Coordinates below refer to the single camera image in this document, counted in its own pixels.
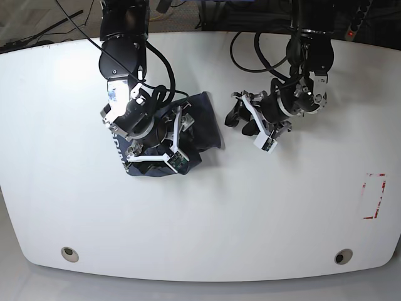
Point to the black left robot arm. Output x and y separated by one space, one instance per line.
309 49

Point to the dark blue T-shirt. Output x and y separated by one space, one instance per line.
203 135

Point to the right table cable grommet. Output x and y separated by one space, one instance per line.
343 256

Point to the left table cable grommet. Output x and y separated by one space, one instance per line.
69 254

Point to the table cable grommet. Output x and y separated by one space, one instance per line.
343 256
69 254

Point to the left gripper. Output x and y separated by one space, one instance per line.
288 97

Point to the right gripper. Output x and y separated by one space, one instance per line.
131 114

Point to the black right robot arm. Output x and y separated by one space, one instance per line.
124 37

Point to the red tape rectangle marking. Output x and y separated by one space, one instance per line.
372 195

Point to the black rod on floor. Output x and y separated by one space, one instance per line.
26 27

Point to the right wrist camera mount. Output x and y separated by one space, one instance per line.
163 135

